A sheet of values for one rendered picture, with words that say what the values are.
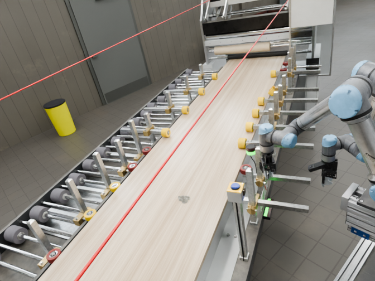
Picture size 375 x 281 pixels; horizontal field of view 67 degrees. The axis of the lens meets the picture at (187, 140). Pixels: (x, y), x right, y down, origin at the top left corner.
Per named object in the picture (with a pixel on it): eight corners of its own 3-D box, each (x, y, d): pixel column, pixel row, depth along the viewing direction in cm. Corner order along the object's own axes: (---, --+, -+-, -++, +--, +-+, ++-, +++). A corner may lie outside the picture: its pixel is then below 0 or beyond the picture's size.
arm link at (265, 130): (269, 130, 142) (255, 127, 148) (270, 149, 148) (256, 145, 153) (277, 124, 147) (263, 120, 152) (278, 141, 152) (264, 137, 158)
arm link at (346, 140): (362, 150, 159) (344, 155, 158) (349, 141, 169) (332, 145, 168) (364, 139, 155) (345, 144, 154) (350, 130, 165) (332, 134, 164)
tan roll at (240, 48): (311, 45, 377) (311, 36, 371) (310, 48, 368) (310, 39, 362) (210, 54, 438) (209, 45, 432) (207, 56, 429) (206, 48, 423)
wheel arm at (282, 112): (316, 114, 234) (316, 110, 232) (316, 116, 231) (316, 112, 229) (255, 113, 255) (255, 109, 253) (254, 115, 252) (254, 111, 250)
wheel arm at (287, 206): (308, 210, 164) (308, 204, 162) (308, 214, 161) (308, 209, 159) (235, 199, 182) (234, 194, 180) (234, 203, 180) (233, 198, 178)
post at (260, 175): (265, 201, 201) (261, 145, 177) (264, 205, 199) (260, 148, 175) (260, 200, 203) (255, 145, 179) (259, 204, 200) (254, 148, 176)
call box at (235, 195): (245, 194, 138) (244, 182, 134) (242, 204, 133) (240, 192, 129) (231, 193, 141) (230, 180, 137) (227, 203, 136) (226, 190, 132)
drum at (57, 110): (54, 134, 535) (39, 105, 505) (72, 125, 556) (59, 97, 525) (62, 139, 509) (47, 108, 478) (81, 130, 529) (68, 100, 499)
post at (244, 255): (249, 255, 160) (242, 195, 137) (247, 262, 156) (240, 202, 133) (241, 253, 162) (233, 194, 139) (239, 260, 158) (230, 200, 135)
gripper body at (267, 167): (262, 173, 157) (261, 156, 151) (260, 164, 165) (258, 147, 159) (276, 172, 156) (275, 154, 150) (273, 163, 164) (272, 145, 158)
